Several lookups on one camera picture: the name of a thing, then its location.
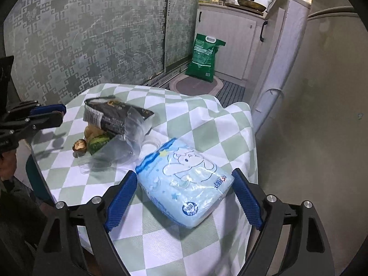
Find striped grey floor mat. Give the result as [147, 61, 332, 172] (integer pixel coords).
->
[215, 80, 247, 107]

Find clear plastic bag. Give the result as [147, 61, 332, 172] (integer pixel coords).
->
[79, 108, 163, 176]

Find green white checkered tablecloth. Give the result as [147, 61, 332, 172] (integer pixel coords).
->
[30, 83, 261, 276]

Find dark green rind piece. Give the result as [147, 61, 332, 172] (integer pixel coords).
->
[88, 134, 111, 156]

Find frying pan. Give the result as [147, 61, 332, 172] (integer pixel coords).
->
[223, 0, 268, 13]

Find brown mushroom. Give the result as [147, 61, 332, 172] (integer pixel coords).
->
[72, 139, 88, 152]

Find oval grey floor mat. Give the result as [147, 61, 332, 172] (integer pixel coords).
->
[169, 74, 224, 95]

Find beige ginger piece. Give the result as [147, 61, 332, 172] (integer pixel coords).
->
[84, 124, 105, 139]

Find white refrigerator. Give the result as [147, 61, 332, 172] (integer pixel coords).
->
[253, 4, 368, 276]

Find light blue tissue pack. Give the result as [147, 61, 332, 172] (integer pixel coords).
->
[135, 137, 236, 230]

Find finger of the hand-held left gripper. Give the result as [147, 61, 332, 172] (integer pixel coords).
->
[6, 100, 67, 121]
[0, 112, 64, 142]

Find patterned glass sliding door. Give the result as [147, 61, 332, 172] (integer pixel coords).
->
[163, 0, 203, 74]
[3, 0, 171, 105]

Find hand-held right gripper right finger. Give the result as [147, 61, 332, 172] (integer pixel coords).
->
[231, 167, 337, 276]

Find green rice bag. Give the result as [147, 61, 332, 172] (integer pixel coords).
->
[185, 33, 227, 83]

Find person's left hand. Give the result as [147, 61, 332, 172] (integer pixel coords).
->
[0, 149, 17, 179]

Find black snack bag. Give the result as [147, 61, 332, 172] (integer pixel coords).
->
[83, 97, 156, 136]

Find white kitchen cabinet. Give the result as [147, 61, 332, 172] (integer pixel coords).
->
[190, 1, 288, 82]

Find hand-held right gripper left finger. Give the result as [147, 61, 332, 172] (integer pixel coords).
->
[34, 170, 138, 276]

